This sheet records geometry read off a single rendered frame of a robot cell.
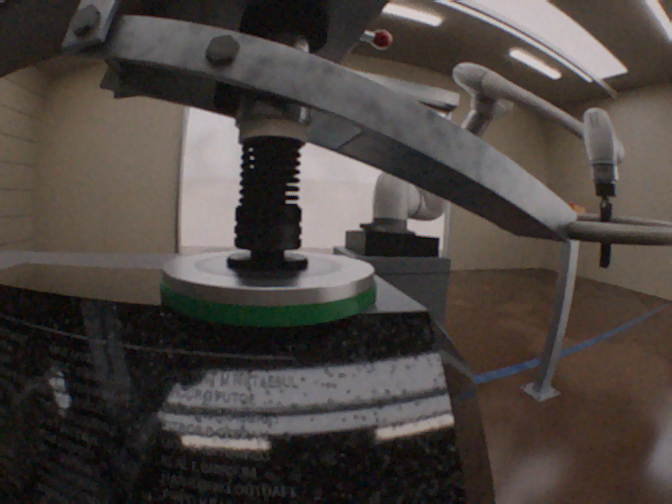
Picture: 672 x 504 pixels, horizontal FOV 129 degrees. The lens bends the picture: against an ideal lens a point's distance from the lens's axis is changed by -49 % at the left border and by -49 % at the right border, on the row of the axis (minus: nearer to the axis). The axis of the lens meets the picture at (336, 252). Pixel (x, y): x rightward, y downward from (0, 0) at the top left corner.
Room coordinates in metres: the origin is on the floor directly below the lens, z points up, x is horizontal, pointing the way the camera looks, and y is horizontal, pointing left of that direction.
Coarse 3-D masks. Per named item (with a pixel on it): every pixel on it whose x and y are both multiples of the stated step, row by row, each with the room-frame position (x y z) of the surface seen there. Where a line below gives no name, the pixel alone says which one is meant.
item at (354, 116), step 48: (96, 48) 0.19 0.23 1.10; (144, 48) 0.21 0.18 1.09; (192, 48) 0.22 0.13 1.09; (240, 48) 0.24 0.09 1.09; (288, 48) 0.25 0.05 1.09; (144, 96) 0.31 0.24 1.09; (192, 96) 0.32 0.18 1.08; (288, 96) 0.25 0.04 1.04; (336, 96) 0.26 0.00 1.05; (384, 96) 0.27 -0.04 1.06; (336, 144) 0.38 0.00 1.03; (384, 144) 0.30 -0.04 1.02; (432, 144) 0.29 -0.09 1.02; (480, 144) 0.31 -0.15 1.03; (432, 192) 0.42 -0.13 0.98; (480, 192) 0.34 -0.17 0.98; (528, 192) 0.33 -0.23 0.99
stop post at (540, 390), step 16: (576, 208) 1.24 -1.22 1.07; (560, 256) 1.33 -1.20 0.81; (576, 256) 1.27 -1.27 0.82; (560, 272) 1.32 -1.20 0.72; (560, 288) 1.30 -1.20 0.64; (560, 304) 1.28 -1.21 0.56; (560, 320) 1.26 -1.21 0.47; (560, 336) 1.27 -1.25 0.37; (544, 352) 1.32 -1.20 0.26; (544, 368) 1.29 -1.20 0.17; (528, 384) 1.39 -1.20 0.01; (544, 384) 1.26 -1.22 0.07
